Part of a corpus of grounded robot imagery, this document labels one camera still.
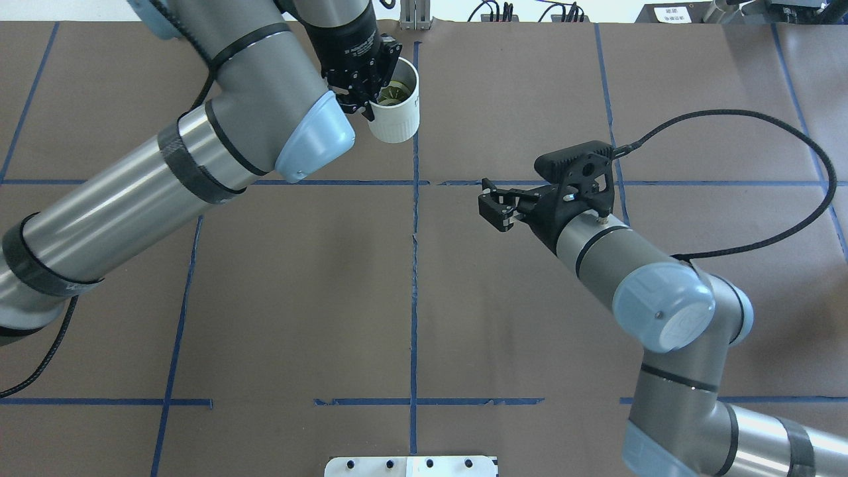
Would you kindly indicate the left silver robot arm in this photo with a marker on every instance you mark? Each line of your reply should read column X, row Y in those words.
column 290, row 73

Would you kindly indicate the white camera stand column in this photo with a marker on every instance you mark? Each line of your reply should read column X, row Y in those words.
column 444, row 465

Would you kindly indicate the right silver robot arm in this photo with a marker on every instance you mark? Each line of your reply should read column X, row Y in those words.
column 686, row 320

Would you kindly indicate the white ribbed mug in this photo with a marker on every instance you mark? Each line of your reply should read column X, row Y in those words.
column 399, row 123

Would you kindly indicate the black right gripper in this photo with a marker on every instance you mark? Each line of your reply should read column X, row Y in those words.
column 547, row 216

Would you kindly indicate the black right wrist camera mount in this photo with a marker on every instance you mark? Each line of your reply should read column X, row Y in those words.
column 582, row 175

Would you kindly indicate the lemon slices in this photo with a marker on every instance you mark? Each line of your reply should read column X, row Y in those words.
column 395, row 93

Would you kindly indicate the aluminium frame post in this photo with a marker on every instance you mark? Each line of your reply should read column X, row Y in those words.
column 415, row 14

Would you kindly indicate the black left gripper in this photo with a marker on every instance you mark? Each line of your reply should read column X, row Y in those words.
column 346, row 44

